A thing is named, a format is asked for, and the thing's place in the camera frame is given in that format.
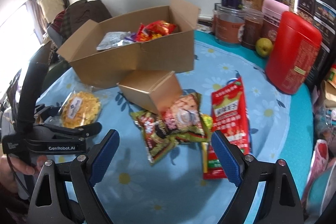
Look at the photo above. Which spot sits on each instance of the clear jar dark brown powder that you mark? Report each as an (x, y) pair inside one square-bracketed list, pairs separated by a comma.
[(252, 31)]

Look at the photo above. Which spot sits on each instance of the cream cushion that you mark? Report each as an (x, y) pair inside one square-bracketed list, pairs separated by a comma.
[(52, 6)]

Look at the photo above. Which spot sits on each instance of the plaid cloth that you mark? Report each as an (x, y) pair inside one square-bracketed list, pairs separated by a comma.
[(65, 23)]

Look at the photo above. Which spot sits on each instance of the red green snack packet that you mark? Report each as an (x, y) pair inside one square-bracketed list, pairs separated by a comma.
[(157, 142), (194, 134)]

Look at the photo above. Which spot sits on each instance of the purple white snack packet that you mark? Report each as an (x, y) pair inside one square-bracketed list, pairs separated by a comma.
[(132, 36)]

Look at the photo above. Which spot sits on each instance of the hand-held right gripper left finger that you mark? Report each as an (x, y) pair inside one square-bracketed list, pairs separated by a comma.
[(103, 158)]

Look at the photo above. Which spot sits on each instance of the clear packet of yellow crisps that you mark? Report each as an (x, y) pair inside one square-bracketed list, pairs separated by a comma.
[(81, 108)]

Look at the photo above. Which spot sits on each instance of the white patterned snack packet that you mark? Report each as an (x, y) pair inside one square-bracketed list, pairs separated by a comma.
[(113, 40)]

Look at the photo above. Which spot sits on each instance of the black stand-up pouch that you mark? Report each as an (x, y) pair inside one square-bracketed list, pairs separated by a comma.
[(324, 29)]

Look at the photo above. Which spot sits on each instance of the blue daisy print tablecloth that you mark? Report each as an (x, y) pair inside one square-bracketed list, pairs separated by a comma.
[(157, 187)]

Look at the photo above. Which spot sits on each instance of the clear jar reddish brown powder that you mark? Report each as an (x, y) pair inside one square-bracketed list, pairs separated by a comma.
[(228, 28)]

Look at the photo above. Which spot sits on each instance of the pink lid canister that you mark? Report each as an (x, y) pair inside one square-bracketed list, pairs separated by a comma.
[(273, 19)]

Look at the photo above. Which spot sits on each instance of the pink white packet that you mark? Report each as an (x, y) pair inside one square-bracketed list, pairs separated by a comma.
[(319, 161)]

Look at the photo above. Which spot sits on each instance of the orange white paper bag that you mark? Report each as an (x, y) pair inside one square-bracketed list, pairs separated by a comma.
[(329, 92)]

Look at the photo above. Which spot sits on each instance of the green apple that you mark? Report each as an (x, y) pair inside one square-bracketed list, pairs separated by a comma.
[(263, 47)]

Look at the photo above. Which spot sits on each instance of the red canister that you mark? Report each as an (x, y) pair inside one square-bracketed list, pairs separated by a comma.
[(294, 56)]

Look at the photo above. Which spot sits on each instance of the small gold cardboard box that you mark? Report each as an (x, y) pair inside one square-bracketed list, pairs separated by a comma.
[(147, 87)]

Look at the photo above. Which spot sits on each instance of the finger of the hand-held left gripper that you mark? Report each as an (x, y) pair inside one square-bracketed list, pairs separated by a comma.
[(47, 110), (86, 130)]

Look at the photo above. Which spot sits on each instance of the teal table mat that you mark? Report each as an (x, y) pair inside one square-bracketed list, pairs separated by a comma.
[(294, 121)]

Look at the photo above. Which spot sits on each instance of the pink red snack packet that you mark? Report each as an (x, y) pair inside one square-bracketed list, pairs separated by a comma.
[(183, 111)]

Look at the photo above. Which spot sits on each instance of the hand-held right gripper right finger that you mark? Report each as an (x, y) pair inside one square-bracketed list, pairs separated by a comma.
[(227, 158)]

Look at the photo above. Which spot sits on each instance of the person's left hand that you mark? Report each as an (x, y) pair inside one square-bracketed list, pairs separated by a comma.
[(21, 167)]

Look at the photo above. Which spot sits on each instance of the window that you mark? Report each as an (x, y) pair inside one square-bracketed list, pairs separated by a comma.
[(13, 35)]

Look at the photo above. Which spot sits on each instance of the long red snack packet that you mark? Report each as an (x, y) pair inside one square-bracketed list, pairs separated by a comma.
[(228, 113)]

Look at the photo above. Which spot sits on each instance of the metal rim bowl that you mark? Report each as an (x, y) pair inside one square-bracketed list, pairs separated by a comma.
[(324, 192)]

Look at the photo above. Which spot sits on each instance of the brown jacket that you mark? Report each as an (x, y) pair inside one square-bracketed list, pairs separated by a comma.
[(89, 12)]

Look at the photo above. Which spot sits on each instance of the curtain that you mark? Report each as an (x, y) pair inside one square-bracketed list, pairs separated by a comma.
[(34, 14)]

